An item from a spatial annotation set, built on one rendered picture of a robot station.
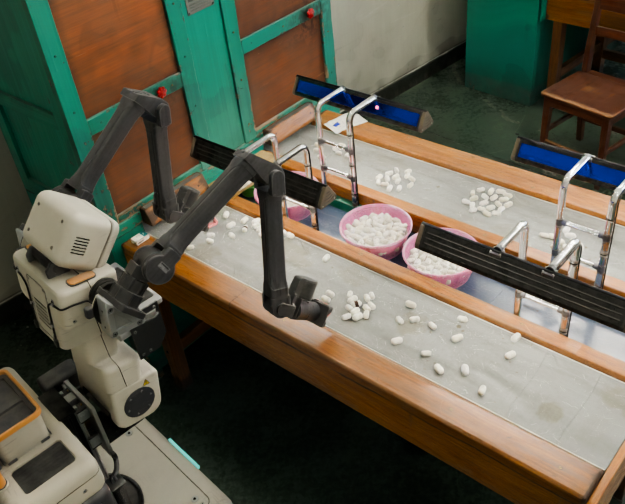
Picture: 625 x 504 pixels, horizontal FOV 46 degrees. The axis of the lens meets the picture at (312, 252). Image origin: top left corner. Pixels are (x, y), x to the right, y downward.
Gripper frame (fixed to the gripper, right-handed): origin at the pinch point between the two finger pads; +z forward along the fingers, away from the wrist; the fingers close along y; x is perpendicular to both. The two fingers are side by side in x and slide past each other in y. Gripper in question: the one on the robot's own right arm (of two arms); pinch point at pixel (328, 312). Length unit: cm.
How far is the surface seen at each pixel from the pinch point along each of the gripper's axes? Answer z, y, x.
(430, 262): 39.0, -8.1, -23.7
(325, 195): -2.0, 14.9, -33.3
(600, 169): 39, -50, -70
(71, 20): -51, 95, -57
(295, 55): 56, 94, -83
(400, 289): 25.9, -7.5, -12.5
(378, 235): 41, 16, -25
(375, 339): 8.2, -14.3, 2.6
